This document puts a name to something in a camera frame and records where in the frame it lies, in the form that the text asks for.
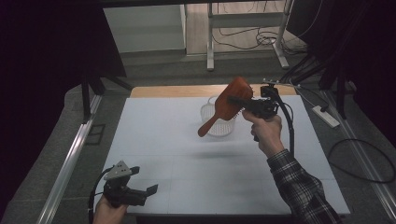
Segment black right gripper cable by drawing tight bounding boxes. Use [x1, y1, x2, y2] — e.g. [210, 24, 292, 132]
[270, 88, 296, 159]

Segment white desk frame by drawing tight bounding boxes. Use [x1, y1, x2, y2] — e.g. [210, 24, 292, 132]
[205, 0, 295, 72]

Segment white plastic basket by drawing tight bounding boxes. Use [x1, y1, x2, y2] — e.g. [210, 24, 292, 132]
[200, 95, 237, 138]

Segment white power strip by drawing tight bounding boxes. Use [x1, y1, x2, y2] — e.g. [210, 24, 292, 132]
[311, 105, 341, 129]

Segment black stand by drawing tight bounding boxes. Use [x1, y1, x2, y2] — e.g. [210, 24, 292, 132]
[279, 52, 359, 120]
[80, 71, 134, 124]

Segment white panel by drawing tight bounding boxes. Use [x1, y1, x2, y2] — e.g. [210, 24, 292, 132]
[103, 4, 187, 54]

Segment thin white cable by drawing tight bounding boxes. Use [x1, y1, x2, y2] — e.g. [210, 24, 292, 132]
[289, 78, 319, 108]

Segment white foam board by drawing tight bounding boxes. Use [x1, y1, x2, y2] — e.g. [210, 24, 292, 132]
[100, 94, 351, 217]

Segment tangled black floor cables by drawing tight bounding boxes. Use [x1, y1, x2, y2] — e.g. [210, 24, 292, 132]
[212, 26, 307, 56]

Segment dark floor hatch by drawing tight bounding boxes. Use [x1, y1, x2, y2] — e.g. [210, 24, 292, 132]
[85, 123, 106, 146]

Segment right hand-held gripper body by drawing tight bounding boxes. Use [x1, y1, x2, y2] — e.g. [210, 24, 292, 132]
[242, 77, 295, 121]

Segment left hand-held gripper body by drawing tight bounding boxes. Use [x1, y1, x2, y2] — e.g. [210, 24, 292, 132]
[102, 160, 148, 209]

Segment dark curtain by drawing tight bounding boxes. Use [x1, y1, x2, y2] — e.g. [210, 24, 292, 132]
[286, 0, 396, 147]
[0, 0, 127, 216]

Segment wooden hairbrush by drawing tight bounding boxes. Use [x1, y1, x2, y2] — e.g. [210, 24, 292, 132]
[197, 76, 255, 138]

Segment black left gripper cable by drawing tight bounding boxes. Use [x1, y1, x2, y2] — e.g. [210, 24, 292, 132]
[88, 166, 114, 224]

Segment person's left hand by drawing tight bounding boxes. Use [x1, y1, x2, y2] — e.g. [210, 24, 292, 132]
[92, 195, 130, 224]

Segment looped black cable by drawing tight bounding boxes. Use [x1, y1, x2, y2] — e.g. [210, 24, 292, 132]
[328, 137, 396, 185]

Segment aluminium rail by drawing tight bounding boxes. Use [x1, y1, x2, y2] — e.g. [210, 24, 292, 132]
[320, 90, 396, 222]
[36, 94, 104, 224]

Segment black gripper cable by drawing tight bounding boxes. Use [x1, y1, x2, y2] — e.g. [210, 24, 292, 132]
[270, 88, 296, 159]
[88, 166, 114, 224]

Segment person's right hand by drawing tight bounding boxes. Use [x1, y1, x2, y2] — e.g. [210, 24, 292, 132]
[241, 109, 286, 159]

